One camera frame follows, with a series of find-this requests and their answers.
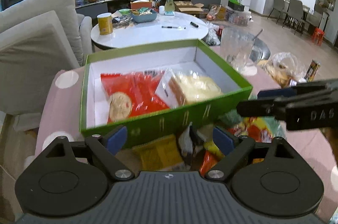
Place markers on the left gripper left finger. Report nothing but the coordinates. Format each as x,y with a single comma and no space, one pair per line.
102,154

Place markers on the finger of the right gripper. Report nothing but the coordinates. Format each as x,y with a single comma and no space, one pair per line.
261,109
298,89

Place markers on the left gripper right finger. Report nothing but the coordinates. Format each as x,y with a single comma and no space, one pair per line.
236,151

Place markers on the dark blue white snack packet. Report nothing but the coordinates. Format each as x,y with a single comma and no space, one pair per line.
190,142

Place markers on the yellow snack packet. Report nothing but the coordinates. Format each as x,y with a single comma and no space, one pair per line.
160,155

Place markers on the red cookie snack bag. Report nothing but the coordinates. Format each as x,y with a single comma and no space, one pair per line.
132,94

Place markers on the clear bag yellow crackers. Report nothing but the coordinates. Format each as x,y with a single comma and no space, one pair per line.
178,88

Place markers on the green snack bag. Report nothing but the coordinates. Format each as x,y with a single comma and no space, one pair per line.
229,119

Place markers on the plastic bag of pastries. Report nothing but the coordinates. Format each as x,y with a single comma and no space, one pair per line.
284,67

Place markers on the pink polka dot tablecloth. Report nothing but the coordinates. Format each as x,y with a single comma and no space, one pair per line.
61,116

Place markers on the green cardboard box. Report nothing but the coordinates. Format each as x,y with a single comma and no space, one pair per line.
176,55

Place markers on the clear glass mug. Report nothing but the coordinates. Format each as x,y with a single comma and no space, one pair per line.
236,47

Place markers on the grey dining chair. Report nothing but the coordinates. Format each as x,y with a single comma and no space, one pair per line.
279,6

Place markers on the yellow can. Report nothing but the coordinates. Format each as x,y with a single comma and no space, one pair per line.
105,23

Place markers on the beige sofa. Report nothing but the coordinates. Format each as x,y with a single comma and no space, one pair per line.
39,38

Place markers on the white round coffee table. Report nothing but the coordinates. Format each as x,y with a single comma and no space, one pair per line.
152,32

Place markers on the blue snack tray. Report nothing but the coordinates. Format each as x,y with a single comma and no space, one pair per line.
143,15

